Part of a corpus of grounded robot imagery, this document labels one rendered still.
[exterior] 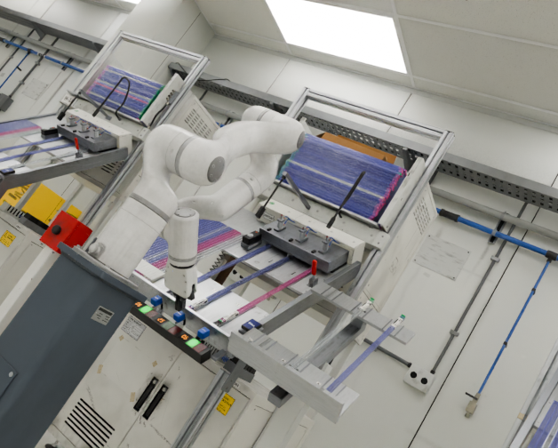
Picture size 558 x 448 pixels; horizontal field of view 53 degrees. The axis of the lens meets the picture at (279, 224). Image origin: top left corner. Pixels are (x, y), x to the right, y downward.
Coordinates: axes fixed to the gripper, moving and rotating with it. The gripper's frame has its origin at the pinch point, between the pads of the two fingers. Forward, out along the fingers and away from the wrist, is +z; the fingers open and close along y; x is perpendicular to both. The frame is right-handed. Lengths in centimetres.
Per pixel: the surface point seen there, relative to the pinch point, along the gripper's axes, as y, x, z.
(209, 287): -4.7, 18.2, 4.8
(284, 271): 7.0, 46.0, 4.9
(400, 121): 7, 121, -39
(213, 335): 13.1, 1.3, 5.6
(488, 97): -6, 294, -22
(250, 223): -26, 66, 5
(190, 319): 2.8, 1.8, 5.5
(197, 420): 23.2, -14.9, 21.0
